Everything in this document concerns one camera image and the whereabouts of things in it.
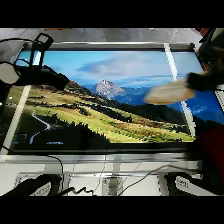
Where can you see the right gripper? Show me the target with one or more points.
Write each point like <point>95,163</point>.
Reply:
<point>196,81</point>

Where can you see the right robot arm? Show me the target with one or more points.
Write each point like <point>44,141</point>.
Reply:
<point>213,81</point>

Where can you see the silver frame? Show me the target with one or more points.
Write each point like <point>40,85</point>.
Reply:
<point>113,158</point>

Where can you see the light brown clothes hanger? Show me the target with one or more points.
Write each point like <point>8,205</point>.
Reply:
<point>170,92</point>

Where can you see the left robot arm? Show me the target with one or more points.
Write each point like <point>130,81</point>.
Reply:
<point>40,76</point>

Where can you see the red garment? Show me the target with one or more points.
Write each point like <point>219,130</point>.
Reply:
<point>213,150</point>

